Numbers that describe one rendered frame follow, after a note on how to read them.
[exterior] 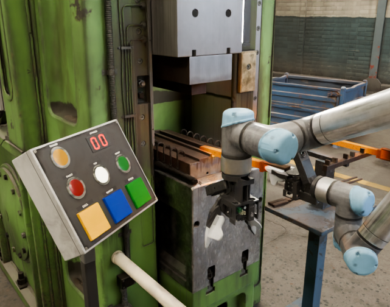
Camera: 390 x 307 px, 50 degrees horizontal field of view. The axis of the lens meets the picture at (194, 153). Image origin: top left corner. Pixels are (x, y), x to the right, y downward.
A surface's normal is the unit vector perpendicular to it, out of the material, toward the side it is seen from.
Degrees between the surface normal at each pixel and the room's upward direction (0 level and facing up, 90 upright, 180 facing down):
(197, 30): 90
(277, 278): 0
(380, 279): 0
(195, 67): 90
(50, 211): 90
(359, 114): 86
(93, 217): 60
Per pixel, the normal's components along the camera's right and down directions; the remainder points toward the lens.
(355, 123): -0.66, 0.51
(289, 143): 0.60, 0.25
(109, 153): 0.78, -0.36
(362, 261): -0.14, 0.31
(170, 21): -0.78, 0.20
